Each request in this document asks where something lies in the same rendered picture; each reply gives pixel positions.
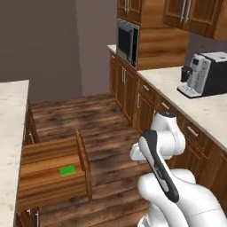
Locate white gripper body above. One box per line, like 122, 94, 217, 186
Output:
129, 142, 148, 162

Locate green sponge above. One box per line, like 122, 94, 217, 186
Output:
59, 164, 77, 177

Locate wooden drawer front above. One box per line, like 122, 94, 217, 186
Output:
139, 80, 157, 104
179, 115, 211, 153
155, 93, 179, 116

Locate wooden base cupboard run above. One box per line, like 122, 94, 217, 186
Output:
109, 51, 140, 127

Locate open wooden drawer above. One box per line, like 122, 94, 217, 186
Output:
17, 128, 93, 213

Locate silver and black coffee machine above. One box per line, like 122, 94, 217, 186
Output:
176, 51, 227, 99

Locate wooden island cupboard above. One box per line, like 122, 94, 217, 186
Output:
22, 99, 40, 146

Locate black and silver microwave oven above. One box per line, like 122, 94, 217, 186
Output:
115, 18, 140, 70

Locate wooden island cupboard door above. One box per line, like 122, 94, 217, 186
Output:
15, 207, 41, 227

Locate silver island cupboard handle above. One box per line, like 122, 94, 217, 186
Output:
27, 131, 35, 145

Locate wooden wall cupboards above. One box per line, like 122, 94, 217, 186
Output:
116, 0, 227, 71

